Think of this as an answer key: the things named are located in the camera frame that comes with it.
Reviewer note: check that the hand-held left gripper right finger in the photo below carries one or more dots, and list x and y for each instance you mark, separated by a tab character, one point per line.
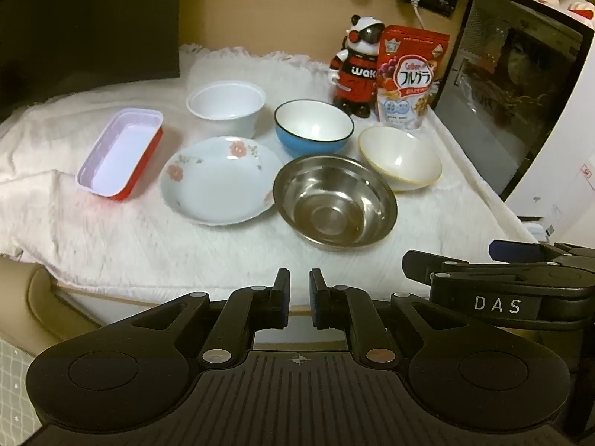
318	302

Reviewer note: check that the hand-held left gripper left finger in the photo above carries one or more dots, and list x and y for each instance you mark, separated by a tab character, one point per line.
281	302

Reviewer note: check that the red cereal bag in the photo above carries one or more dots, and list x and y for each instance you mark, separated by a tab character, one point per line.
409	83

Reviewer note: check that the white floral plate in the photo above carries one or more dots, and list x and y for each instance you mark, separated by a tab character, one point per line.
218	181

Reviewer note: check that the red rectangular plastic container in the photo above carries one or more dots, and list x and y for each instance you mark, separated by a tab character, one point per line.
118	153

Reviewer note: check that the microwave oven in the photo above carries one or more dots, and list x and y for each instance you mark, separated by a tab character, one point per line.
511	79

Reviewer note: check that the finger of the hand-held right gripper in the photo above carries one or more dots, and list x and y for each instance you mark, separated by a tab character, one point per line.
520	250
427	265

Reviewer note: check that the panda figure in red suit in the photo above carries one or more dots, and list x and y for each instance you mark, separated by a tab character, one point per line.
355	79

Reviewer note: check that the black monitor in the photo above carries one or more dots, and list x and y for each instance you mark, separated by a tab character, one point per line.
93	23

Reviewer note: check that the cream bowl with yellow rim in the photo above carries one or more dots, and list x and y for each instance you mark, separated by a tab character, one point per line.
399	158

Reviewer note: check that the white plastic bowl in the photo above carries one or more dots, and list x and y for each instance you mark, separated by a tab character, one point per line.
225	102

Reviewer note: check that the blue bowl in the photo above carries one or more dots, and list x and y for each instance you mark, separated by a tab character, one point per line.
311	123

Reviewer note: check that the stainless steel bowl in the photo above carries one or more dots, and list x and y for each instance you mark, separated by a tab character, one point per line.
334	199

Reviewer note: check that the beige chair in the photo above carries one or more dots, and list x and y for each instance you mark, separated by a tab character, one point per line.
42	297

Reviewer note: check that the white fluffy cloth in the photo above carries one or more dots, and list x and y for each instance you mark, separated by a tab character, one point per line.
116	251

